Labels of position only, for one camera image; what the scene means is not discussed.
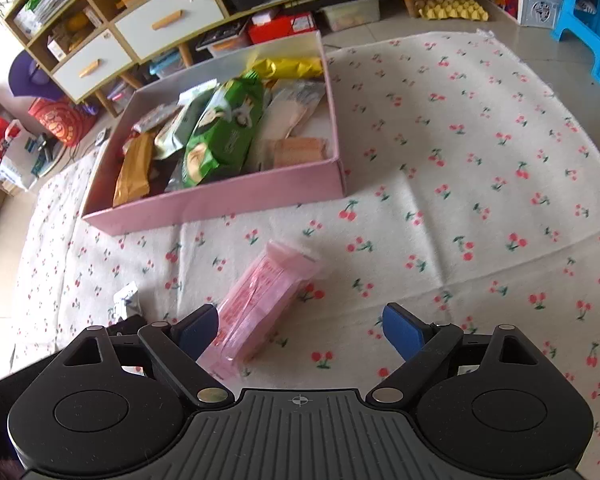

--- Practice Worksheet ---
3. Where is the gold foil snack bar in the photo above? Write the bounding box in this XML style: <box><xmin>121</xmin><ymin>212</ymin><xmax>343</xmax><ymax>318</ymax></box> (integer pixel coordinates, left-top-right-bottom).
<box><xmin>112</xmin><ymin>132</ymin><xmax>155</xmax><ymax>207</ymax></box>

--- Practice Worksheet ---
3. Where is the cherry print tablecloth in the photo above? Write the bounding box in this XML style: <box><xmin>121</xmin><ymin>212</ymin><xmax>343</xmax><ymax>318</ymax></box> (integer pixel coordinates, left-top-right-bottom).
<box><xmin>9</xmin><ymin>32</ymin><xmax>600</xmax><ymax>479</ymax></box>

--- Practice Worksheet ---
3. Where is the small blue white packet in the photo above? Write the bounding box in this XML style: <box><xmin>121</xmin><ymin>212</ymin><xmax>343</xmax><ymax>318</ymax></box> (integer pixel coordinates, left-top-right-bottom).
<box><xmin>112</xmin><ymin>283</ymin><xmax>143</xmax><ymax>323</ymax></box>

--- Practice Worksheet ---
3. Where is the purple hat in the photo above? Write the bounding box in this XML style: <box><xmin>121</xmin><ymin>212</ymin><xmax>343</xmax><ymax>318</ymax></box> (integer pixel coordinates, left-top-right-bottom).
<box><xmin>8</xmin><ymin>50</ymin><xmax>65</xmax><ymax>101</ymax></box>

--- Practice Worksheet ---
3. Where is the yellow snack packet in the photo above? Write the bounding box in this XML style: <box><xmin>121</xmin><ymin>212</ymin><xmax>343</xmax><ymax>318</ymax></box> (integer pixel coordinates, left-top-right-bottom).
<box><xmin>248</xmin><ymin>58</ymin><xmax>324</xmax><ymax>79</ymax></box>

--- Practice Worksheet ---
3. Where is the red cardboard box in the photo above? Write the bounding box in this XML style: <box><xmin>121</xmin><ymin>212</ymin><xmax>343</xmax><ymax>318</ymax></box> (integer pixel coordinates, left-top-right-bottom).
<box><xmin>247</xmin><ymin>12</ymin><xmax>317</xmax><ymax>44</ymax></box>

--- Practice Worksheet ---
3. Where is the green snack bag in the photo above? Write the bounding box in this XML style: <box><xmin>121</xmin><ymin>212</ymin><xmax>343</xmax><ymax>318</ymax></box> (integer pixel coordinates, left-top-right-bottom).
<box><xmin>182</xmin><ymin>70</ymin><xmax>264</xmax><ymax>188</ymax></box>

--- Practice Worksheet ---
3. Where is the pink cardboard box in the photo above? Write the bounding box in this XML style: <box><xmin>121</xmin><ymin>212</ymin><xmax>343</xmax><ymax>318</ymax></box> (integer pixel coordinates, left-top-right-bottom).
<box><xmin>82</xmin><ymin>32</ymin><xmax>346</xmax><ymax>235</ymax></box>

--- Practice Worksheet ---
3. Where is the pink wafer packet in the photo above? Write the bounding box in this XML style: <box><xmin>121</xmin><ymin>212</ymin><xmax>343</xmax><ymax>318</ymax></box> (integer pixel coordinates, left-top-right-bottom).
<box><xmin>199</xmin><ymin>242</ymin><xmax>323</xmax><ymax>380</ymax></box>

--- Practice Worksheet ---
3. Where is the red paper bag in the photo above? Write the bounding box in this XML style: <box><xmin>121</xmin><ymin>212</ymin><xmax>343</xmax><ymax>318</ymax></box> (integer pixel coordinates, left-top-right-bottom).
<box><xmin>28</xmin><ymin>98</ymin><xmax>97</xmax><ymax>148</ymax></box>

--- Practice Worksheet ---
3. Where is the wooden white drawer cabinet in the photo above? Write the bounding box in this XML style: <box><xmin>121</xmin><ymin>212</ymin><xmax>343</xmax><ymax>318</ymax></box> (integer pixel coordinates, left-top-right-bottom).
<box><xmin>2</xmin><ymin>0</ymin><xmax>581</xmax><ymax>118</ymax></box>

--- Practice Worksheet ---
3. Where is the clear plastic storage bin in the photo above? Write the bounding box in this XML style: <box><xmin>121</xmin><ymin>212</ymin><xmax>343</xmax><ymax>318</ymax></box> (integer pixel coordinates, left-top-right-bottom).
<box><xmin>148</xmin><ymin>48</ymin><xmax>185</xmax><ymax>79</ymax></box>

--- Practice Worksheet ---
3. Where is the pale green snack packet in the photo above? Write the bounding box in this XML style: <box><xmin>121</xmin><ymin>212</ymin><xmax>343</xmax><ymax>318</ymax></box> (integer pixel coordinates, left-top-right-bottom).
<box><xmin>154</xmin><ymin>79</ymin><xmax>218</xmax><ymax>160</ymax></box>

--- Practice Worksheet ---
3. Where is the orange white snack packet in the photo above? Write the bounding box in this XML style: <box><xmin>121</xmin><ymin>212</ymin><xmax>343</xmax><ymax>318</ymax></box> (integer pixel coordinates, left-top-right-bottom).
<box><xmin>258</xmin><ymin>79</ymin><xmax>326</xmax><ymax>142</ymax></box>

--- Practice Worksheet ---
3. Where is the yellow egg tray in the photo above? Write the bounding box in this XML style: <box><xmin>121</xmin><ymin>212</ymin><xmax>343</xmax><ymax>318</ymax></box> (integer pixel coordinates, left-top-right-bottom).
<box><xmin>414</xmin><ymin>0</ymin><xmax>490</xmax><ymax>22</ymax></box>

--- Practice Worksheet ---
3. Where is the clear wafer packet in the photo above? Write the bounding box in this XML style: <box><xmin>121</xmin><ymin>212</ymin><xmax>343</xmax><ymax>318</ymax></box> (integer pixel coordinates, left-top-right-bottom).
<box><xmin>273</xmin><ymin>138</ymin><xmax>326</xmax><ymax>168</ymax></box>

